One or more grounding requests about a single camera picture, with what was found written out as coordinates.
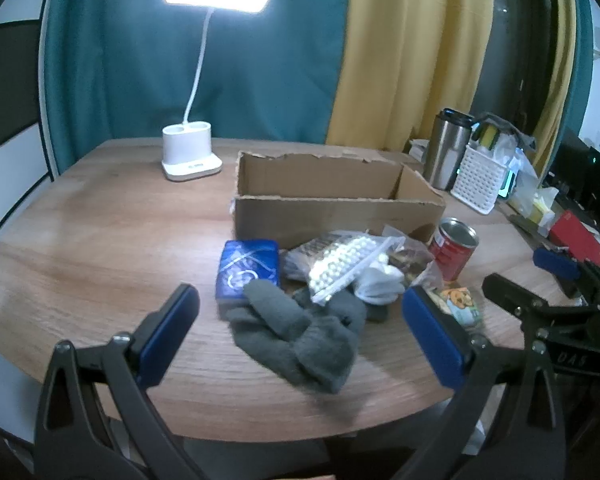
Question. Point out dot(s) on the white cloth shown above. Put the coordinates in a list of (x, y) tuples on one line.
[(380, 280)]

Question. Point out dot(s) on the yellow tissue packet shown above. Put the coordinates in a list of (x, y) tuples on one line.
[(537, 207)]

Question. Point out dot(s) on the yellow curtain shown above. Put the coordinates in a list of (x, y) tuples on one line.
[(405, 60)]

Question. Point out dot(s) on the cartoon print tissue packet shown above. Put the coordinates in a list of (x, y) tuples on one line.
[(460, 305)]

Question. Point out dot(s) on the red box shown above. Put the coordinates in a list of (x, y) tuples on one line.
[(580, 240)]

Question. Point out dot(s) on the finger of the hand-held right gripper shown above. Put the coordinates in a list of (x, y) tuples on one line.
[(510, 293), (555, 261)]

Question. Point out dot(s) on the clear plastic bag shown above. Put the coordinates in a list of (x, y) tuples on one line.
[(522, 170)]

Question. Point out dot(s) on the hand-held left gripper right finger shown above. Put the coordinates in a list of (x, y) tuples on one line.
[(432, 341)]

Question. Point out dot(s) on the cardboard box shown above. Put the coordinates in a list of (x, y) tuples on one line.
[(330, 217)]

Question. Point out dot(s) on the yellow sponge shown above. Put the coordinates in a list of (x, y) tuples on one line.
[(487, 136)]

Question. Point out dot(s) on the clear snack bag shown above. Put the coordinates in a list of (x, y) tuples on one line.
[(412, 260)]

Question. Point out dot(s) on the teal curtain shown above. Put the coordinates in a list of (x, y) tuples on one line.
[(130, 60)]

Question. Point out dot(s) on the red tin can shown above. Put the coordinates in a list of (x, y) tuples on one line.
[(450, 257)]

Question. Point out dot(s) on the steel tumbler with black lid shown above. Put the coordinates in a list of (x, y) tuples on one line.
[(445, 160)]

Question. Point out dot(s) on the white perforated basket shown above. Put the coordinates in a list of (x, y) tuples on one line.
[(477, 185)]

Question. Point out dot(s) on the white desk lamp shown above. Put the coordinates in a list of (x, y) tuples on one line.
[(187, 152)]

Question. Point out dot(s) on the blue tissue packet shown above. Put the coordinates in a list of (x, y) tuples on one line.
[(245, 270)]

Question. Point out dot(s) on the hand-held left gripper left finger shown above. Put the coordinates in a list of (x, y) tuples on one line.
[(167, 331)]

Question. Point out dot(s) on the black monitor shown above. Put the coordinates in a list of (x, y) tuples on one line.
[(580, 180)]

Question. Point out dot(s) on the grey knit glove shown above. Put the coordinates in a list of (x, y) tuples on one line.
[(305, 345)]

